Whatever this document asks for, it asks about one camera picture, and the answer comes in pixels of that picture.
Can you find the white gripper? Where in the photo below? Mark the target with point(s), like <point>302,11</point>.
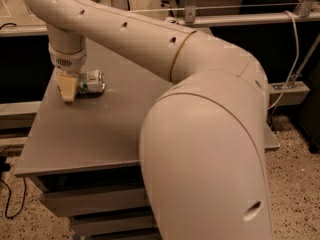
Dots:
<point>67,61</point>

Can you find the white green 7up can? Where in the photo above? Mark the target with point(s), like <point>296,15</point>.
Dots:
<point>91,82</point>

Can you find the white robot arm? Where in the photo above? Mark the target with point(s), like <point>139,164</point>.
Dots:
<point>170,52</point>

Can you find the grey drawer cabinet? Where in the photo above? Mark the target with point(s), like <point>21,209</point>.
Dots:
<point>148,160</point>

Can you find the metal railing frame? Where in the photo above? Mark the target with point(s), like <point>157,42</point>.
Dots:
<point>17,20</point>

